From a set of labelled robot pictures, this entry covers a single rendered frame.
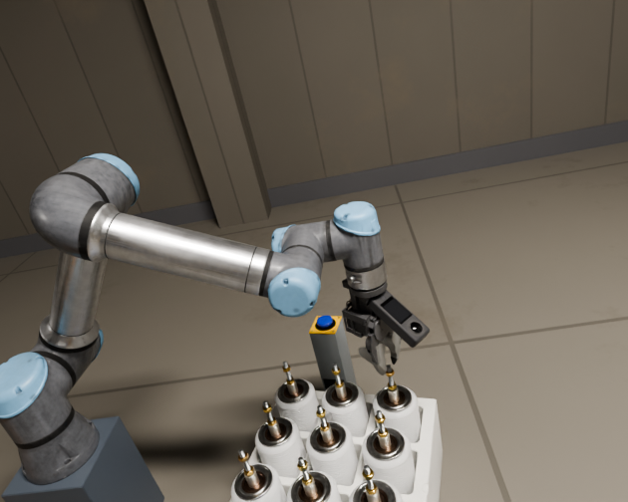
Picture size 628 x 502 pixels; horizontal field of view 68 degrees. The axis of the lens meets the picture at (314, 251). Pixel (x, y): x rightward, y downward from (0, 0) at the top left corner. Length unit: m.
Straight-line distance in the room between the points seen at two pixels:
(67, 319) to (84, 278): 0.11
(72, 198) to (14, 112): 2.52
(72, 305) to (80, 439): 0.28
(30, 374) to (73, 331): 0.11
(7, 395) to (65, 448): 0.17
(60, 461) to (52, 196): 0.57
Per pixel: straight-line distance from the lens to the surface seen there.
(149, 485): 1.34
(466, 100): 2.84
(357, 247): 0.81
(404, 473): 1.00
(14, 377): 1.08
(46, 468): 1.15
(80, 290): 1.02
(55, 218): 0.79
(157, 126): 2.95
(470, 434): 1.32
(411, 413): 1.05
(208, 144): 2.67
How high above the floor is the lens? 1.01
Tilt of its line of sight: 27 degrees down
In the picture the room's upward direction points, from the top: 13 degrees counter-clockwise
